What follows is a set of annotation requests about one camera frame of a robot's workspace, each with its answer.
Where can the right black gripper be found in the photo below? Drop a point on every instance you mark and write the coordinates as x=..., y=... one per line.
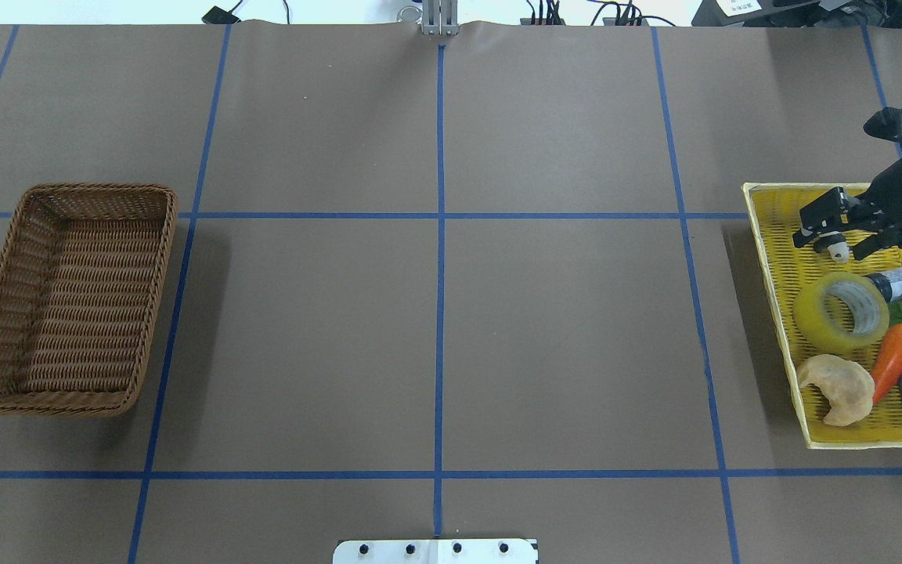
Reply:
x=895, y=185

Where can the clear yellow tape roll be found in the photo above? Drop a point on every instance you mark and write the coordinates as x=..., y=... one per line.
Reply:
x=841, y=312

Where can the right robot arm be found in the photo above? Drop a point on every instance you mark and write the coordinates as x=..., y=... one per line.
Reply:
x=886, y=124

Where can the yellow plastic basket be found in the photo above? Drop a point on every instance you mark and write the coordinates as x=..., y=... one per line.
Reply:
x=773, y=210

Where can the brown wicker basket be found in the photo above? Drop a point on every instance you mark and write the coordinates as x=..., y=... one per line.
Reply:
x=82, y=274

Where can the panda figurine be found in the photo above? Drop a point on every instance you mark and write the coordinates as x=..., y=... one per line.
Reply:
x=837, y=247

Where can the small labelled can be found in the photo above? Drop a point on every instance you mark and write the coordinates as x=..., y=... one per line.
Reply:
x=888, y=283

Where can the toy carrot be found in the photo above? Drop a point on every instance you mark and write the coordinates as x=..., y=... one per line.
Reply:
x=887, y=368

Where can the toy bread croissant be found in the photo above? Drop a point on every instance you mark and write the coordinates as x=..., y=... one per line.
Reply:
x=846, y=385

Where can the aluminium frame post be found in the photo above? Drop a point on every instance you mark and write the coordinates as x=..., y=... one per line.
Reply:
x=439, y=17

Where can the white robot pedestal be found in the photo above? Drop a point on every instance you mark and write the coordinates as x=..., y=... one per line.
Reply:
x=461, y=550

